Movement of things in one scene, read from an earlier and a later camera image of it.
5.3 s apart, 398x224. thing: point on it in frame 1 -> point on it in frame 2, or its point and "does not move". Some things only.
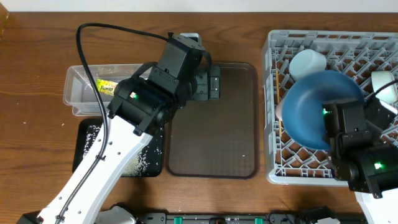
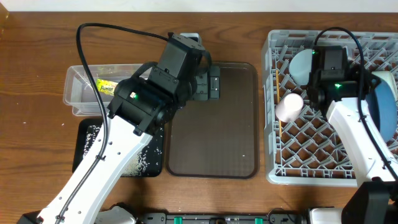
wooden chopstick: x=278 y=98 does not move
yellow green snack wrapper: x=107 y=87 does not move
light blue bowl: x=305 y=62 does not move
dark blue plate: x=304 y=101 -> x=381 y=104
